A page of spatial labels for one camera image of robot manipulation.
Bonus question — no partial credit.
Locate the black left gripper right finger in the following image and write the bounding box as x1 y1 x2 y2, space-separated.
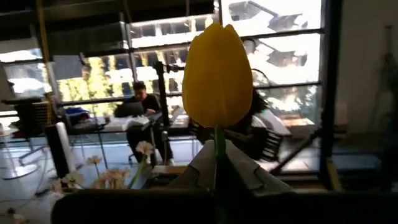
224 139 295 196

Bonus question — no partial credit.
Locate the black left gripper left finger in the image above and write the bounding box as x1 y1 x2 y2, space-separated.
169 139 217 192

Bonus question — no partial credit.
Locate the person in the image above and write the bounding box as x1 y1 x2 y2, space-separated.
124 80 175 166

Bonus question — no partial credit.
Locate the dark laptop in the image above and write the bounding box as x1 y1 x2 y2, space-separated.
113 101 146 118

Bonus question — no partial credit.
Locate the black and white roll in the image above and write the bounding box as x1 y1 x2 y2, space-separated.
43 121 77 179

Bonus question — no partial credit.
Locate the black stand post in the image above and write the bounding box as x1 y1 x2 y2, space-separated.
154 60 172 128

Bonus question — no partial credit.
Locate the black window frame post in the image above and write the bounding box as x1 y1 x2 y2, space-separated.
319 0 343 191

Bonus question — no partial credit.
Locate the yellow hanging cord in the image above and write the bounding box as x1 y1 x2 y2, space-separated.
34 0 54 125

